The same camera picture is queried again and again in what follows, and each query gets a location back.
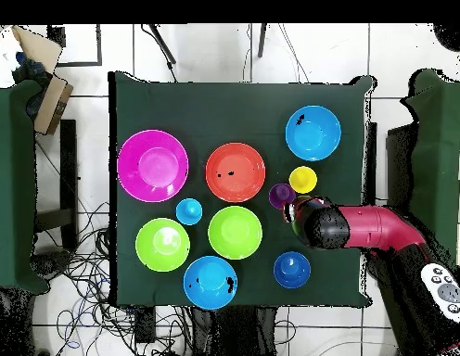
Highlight dark green table cloth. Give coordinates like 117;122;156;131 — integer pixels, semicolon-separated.
109;70;376;309

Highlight small dark blue bowl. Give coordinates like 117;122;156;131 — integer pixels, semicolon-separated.
273;250;312;289

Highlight orange bowl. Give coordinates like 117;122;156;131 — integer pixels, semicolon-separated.
204;142;267;204

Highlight pink bowl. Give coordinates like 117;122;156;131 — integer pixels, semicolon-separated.
116;129;189;204

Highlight black tripod leg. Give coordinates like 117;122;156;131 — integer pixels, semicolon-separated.
257;23;269;58
140;23;178;83

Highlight black metal stand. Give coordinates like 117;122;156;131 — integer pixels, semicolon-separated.
34;119;80;253
363;121;416;209

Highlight green cloth side table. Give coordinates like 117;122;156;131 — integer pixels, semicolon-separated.
0;79;49;296
400;68;460;261

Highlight tangled floor cables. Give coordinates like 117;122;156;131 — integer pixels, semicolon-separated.
32;201;194;356

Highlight light blue cup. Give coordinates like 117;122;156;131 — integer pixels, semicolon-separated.
174;197;204;226

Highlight brown cardboard box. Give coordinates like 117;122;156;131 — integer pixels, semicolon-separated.
32;73;74;135

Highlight green bowl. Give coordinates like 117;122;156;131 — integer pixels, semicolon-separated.
134;217;191;273
207;205;263;261

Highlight yellow cup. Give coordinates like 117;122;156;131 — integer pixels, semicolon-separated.
288;165;318;195

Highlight black pedestal leg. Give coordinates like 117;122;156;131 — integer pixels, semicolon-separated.
31;250;73;279

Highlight purple cup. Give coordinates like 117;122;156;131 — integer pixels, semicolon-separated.
268;183;297;210

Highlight light blue bowl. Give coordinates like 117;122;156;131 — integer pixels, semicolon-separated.
284;105;342;162
183;255;238;312

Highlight brown cardboard sheet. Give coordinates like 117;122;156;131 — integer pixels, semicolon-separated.
10;25;63;74

